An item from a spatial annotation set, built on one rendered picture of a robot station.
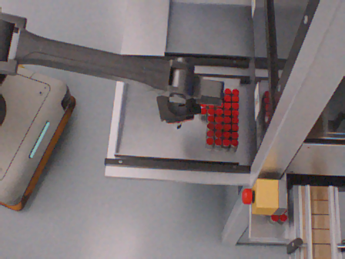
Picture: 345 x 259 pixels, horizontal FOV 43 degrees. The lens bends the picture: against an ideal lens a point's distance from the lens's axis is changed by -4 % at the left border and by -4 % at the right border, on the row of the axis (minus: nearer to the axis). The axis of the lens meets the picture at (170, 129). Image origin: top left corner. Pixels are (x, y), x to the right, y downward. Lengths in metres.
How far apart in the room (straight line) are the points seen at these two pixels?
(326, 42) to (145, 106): 0.78
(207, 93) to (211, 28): 0.52
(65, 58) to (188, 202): 1.38
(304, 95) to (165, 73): 0.30
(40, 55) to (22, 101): 1.28
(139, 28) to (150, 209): 0.95
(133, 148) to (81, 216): 0.94
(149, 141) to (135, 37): 0.36
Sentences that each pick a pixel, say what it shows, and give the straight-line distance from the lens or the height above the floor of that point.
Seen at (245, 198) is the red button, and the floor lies 1.01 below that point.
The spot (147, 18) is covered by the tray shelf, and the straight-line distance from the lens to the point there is 1.51.
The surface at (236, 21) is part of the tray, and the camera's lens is 1.51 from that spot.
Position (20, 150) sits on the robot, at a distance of 2.04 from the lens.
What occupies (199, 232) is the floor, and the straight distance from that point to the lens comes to 2.11.
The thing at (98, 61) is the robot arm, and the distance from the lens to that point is 0.89.
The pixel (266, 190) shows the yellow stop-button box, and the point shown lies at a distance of 1.10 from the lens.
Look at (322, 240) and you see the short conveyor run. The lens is 1.21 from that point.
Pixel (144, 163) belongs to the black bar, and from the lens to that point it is 1.24.
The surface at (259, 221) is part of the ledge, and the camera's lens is 1.23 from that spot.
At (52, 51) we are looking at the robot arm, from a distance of 0.88.
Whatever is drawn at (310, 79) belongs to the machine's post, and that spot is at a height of 1.46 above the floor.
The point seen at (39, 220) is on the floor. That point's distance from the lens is 2.21.
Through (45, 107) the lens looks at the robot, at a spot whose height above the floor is 0.28.
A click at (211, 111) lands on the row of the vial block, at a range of 1.27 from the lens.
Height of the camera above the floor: 2.06
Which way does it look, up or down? 66 degrees down
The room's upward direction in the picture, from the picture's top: 2 degrees counter-clockwise
